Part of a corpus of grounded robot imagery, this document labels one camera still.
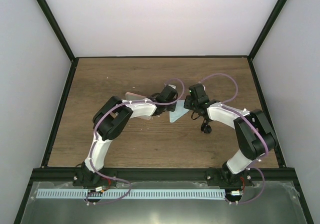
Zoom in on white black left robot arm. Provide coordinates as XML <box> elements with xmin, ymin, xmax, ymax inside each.
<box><xmin>74</xmin><ymin>85</ymin><xmax>178</xmax><ymax>186</ymax></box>

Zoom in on black left frame post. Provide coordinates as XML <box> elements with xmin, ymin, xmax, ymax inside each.
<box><xmin>36</xmin><ymin>0</ymin><xmax>76</xmax><ymax>62</ymax></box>

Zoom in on black right table rail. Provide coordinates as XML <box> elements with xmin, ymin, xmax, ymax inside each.
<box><xmin>247</xmin><ymin>57</ymin><xmax>287</xmax><ymax>168</ymax></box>

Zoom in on black left table rail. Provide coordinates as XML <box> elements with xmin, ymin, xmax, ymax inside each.
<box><xmin>40</xmin><ymin>58</ymin><xmax>79</xmax><ymax>168</ymax></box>

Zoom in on black table rail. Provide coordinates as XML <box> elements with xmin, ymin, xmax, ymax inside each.
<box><xmin>247</xmin><ymin>57</ymin><xmax>287</xmax><ymax>168</ymax></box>
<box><xmin>40</xmin><ymin>58</ymin><xmax>79</xmax><ymax>168</ymax></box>

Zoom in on light blue cleaning cloth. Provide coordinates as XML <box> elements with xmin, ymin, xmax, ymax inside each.
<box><xmin>169</xmin><ymin>100</ymin><xmax>189</xmax><ymax>123</ymax></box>

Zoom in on black right frame post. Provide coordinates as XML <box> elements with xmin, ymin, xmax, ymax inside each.
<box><xmin>248</xmin><ymin>0</ymin><xmax>288</xmax><ymax>61</ymax></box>

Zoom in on black front mounting rail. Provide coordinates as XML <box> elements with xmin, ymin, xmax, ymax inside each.
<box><xmin>29</xmin><ymin>167</ymin><xmax>297</xmax><ymax>187</ymax></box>

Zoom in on metal front tray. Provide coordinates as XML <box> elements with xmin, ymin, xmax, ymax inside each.
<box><xmin>20</xmin><ymin>181</ymin><xmax>307</xmax><ymax>223</ymax></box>

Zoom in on black sunglasses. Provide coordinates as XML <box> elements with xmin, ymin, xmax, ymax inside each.
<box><xmin>191</xmin><ymin>111</ymin><xmax>212</xmax><ymax>134</ymax></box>

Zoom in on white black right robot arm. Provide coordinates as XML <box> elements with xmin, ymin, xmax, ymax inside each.
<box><xmin>184</xmin><ymin>83</ymin><xmax>279</xmax><ymax>185</ymax></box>

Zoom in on pink glasses case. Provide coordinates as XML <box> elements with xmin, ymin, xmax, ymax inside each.
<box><xmin>125</xmin><ymin>92</ymin><xmax>152</xmax><ymax>120</ymax></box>

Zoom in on black frame post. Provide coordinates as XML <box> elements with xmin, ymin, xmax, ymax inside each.
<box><xmin>248</xmin><ymin>0</ymin><xmax>288</xmax><ymax>61</ymax></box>
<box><xmin>36</xmin><ymin>0</ymin><xmax>76</xmax><ymax>62</ymax></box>

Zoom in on light blue slotted cable duct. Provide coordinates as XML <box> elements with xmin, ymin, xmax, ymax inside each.
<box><xmin>36</xmin><ymin>188</ymin><xmax>226</xmax><ymax>200</ymax></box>

